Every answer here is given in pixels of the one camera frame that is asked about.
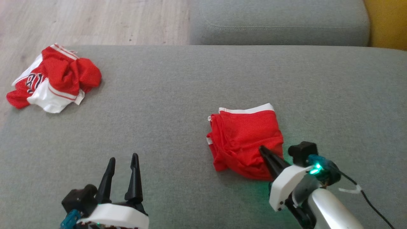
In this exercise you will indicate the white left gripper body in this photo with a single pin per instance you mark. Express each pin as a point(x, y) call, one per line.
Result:
point(117, 214)

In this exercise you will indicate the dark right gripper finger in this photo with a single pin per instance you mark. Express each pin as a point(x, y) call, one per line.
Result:
point(275, 162)

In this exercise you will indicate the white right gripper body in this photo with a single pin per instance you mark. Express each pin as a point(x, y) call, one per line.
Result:
point(287, 183)

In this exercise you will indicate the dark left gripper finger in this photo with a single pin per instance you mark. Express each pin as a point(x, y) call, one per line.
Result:
point(135, 184)
point(106, 187)

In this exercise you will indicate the red shorts with white trim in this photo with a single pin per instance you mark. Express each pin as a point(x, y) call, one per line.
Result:
point(244, 136)

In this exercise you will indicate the large grey sofa seat cushion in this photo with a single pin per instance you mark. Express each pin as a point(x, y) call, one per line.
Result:
point(165, 114)

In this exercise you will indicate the red white lettered jersey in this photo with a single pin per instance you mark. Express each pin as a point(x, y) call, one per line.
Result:
point(66, 73)

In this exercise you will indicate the small grey sofa cushion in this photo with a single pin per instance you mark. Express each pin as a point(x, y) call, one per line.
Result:
point(279, 19)

